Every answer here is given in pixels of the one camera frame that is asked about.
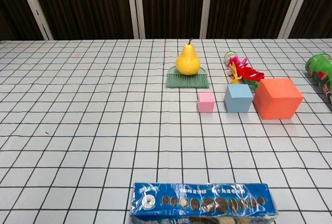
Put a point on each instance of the small pink foam block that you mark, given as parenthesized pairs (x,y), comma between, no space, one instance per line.
(206,102)

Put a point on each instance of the medium blue foam block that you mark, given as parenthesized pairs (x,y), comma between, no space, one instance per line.
(237,98)

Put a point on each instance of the small green hand broom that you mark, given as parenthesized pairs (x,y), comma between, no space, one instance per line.
(186,81)

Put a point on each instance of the yellow pear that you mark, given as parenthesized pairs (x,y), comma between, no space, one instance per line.
(188,62)

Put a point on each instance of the large orange foam block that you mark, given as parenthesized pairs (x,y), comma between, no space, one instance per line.
(277,99)

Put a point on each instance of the blue cookie box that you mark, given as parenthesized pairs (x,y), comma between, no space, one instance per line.
(202,203)

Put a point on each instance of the green chips can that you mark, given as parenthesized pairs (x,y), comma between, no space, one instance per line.
(321,71)

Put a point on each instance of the colourful feather shuttlecock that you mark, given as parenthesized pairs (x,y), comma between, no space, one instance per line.
(247,72)

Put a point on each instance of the white checked tablecloth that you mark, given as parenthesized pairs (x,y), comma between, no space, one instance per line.
(90,130)

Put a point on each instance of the dark folding screen white frames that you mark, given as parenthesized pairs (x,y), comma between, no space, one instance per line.
(90,6)

